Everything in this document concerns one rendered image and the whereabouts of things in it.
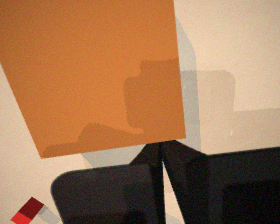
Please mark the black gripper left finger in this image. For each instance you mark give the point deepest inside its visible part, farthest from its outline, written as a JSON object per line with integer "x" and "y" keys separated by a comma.
{"x": 137, "y": 186}

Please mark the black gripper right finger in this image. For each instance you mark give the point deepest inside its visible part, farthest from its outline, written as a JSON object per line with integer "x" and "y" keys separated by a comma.
{"x": 198, "y": 179}

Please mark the red two-tone block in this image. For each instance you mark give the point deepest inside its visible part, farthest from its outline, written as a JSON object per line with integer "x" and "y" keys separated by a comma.
{"x": 26, "y": 214}

